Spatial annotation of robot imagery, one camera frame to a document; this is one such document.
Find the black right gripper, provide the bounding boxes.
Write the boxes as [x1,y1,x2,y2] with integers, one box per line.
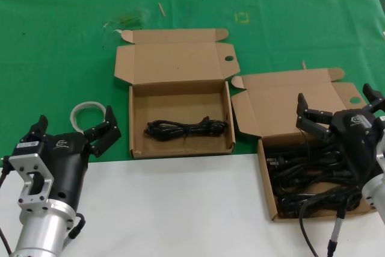
[295,82,385,184]

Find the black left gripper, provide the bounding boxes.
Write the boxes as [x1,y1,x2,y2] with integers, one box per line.
[23,105,123,209]

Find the black power cable bundle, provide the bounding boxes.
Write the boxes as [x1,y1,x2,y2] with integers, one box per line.
[278,190,363,219]
[143,116,229,143]
[266,139,359,190]

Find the open brown cardboard box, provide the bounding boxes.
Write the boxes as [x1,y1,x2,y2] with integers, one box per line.
[113,27,241,159]
[230,67,380,223]

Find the clear tape roll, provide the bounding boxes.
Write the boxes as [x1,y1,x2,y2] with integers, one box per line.
[70,100,108,134]

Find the green table cloth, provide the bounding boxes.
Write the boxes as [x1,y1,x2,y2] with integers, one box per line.
[0,0,385,169]

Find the clear plastic wrapper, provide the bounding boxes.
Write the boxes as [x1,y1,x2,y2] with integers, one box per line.
[103,8,151,34]

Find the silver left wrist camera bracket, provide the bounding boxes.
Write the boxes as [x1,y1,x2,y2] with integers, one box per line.
[8,141,55,211]

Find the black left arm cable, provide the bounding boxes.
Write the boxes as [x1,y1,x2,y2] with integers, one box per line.
[68,212,87,241]

